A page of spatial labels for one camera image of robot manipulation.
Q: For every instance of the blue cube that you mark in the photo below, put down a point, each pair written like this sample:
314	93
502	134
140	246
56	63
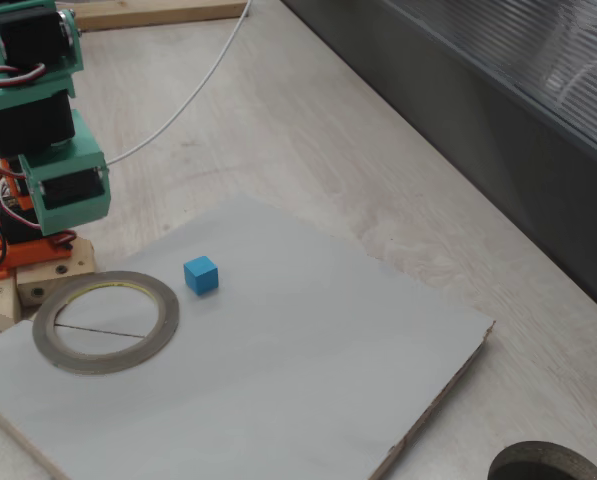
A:
200	277

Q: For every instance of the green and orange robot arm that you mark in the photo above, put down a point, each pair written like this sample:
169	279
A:
28	120

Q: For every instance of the wooden base block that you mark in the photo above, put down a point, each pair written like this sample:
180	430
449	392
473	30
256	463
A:
53	285

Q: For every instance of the long wooden plank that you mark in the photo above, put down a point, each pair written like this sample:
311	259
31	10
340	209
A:
153	15

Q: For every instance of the frosted glass desk partition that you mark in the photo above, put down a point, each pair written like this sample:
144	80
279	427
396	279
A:
478	125

